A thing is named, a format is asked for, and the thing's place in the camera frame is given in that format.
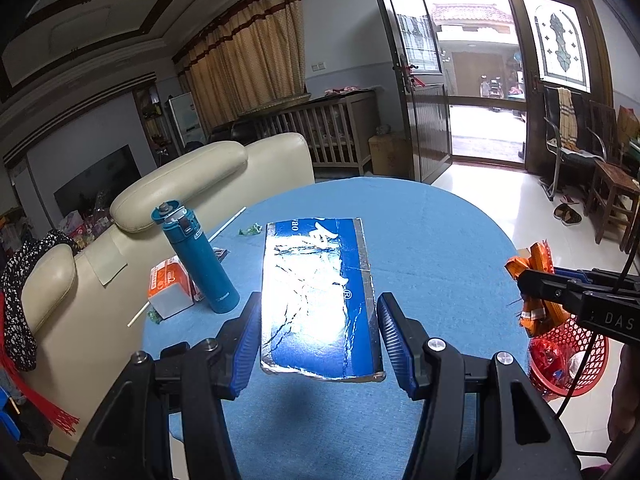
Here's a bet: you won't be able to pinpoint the orange wrapper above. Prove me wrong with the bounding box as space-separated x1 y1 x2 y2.
506 240 570 338

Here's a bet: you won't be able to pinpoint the blue toothpaste box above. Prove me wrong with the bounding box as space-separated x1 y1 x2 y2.
260 218 386 382

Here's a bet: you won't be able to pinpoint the red plastic bag ball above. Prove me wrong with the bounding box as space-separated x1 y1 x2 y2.
529 338 566 376

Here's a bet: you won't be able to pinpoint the person right hand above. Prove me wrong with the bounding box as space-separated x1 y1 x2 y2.
606 344 640 462

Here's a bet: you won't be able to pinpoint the red mesh waste basket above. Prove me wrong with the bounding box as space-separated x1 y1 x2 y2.
528 316 610 401

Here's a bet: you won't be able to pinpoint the slippers on floor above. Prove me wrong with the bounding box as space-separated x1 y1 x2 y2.
553 203 582 226

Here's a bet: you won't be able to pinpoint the red garment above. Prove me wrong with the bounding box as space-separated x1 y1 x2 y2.
0 294 79 436

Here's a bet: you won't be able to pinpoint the wooden stool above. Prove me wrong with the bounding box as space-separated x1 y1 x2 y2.
585 159 639 252

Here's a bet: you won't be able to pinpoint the white stick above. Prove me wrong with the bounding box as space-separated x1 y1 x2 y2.
126 206 249 328

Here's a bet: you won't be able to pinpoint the orange white small box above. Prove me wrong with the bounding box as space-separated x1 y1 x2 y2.
148 256 194 320

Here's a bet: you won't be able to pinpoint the cream leather sofa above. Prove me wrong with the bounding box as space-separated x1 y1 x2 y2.
22 132 314 442

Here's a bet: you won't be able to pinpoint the black floral garment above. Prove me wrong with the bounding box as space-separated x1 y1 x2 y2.
0 228 79 373

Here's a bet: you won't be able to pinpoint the metal chair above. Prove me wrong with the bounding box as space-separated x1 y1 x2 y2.
540 86 608 202

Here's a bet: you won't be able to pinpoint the teal thermos bottle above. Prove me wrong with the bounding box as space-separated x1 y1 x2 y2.
150 199 241 314

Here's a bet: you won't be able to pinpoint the green candy wrapper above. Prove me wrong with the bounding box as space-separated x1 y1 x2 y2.
239 223 262 236

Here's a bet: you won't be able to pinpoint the black television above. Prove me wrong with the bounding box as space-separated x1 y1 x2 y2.
54 145 141 217

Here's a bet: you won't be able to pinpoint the brown box by door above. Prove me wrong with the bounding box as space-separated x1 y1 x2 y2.
369 133 412 179

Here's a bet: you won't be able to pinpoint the wooden door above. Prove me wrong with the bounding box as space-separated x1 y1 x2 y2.
376 0 452 184

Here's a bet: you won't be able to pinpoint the white refrigerator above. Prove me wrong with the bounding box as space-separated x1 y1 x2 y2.
168 92 207 148

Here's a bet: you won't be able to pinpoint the wooden crib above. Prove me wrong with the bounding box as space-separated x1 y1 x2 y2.
246 90 381 176

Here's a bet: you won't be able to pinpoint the tan curtain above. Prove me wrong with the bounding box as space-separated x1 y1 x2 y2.
174 0 305 130

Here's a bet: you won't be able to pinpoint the black cable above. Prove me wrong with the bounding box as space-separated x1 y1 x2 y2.
552 249 640 421

